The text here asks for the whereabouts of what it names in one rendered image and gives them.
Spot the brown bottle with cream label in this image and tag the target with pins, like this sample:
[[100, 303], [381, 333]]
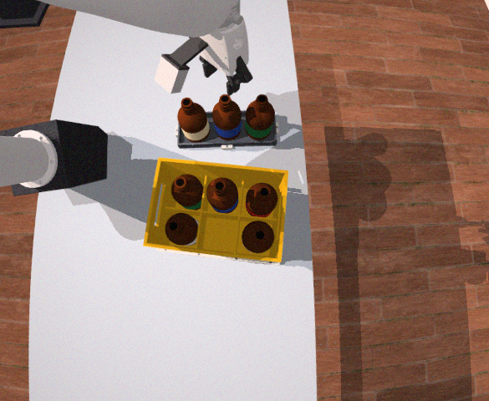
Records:
[[193, 121]]

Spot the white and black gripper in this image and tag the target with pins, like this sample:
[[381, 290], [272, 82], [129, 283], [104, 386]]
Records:
[[227, 51]]

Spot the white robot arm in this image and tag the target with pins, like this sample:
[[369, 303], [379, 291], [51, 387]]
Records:
[[29, 158]]

